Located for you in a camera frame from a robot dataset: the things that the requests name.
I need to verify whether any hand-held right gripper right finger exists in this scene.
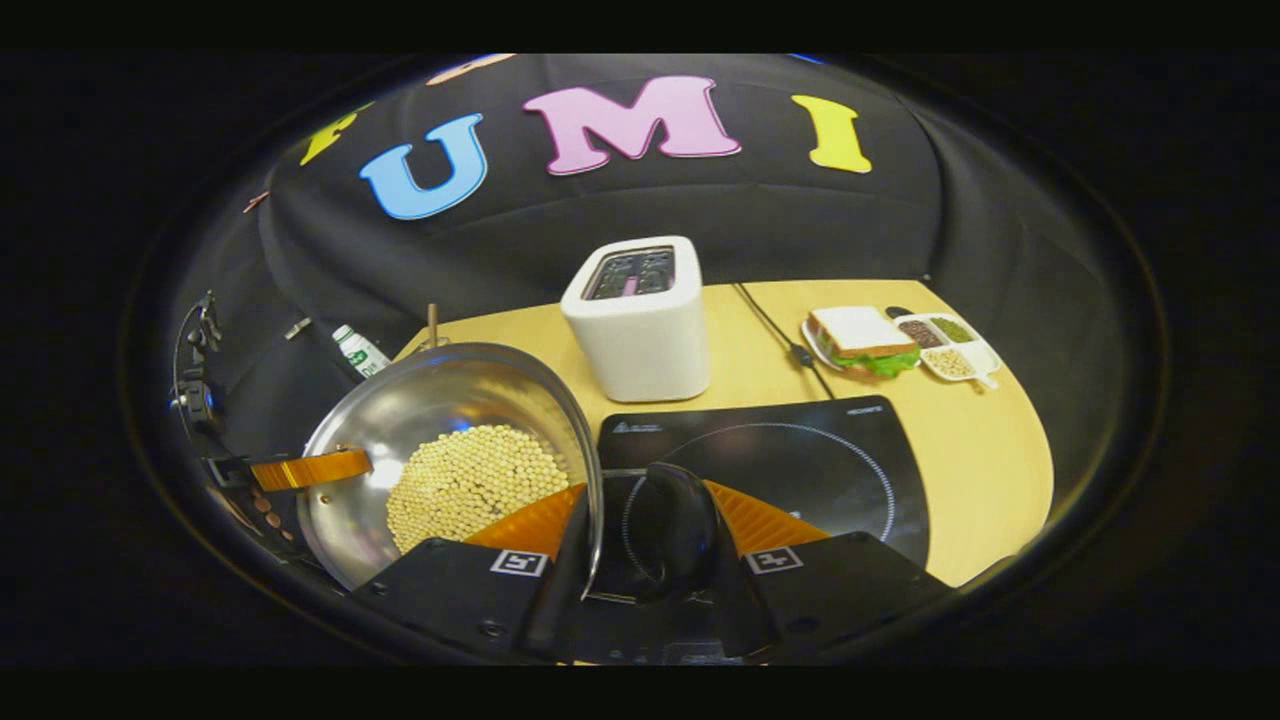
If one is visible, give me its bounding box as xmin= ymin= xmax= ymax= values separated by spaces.
xmin=700 ymin=480 xmax=953 ymax=663

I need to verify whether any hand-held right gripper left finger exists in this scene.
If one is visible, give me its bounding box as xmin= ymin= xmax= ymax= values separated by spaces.
xmin=350 ymin=483 xmax=593 ymax=663

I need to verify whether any pile of yellow soybeans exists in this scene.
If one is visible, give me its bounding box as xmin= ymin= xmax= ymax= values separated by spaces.
xmin=385 ymin=425 xmax=571 ymax=554

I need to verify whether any black induction cooktop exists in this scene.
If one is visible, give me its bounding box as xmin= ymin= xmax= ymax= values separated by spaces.
xmin=597 ymin=395 xmax=931 ymax=603

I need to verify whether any stainless steel pot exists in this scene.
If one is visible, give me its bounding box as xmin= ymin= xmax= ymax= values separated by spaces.
xmin=297 ymin=342 xmax=721 ymax=607

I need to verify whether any white drink bottle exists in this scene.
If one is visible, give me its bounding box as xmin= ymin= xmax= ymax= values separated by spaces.
xmin=332 ymin=324 xmax=392 ymax=379

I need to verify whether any sandwich with lettuce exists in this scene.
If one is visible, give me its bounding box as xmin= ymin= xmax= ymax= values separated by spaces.
xmin=808 ymin=306 xmax=922 ymax=378

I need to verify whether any white divided dish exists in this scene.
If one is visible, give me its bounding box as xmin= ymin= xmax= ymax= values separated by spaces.
xmin=893 ymin=313 xmax=1002 ymax=390

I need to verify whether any white toaster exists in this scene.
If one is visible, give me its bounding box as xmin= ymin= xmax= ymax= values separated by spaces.
xmin=560 ymin=236 xmax=711 ymax=403

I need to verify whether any black backdrop cloth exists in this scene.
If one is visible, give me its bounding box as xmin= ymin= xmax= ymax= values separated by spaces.
xmin=160 ymin=53 xmax=1151 ymax=521

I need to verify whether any toaster power cable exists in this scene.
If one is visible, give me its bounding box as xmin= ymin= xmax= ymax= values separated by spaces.
xmin=733 ymin=283 xmax=837 ymax=401

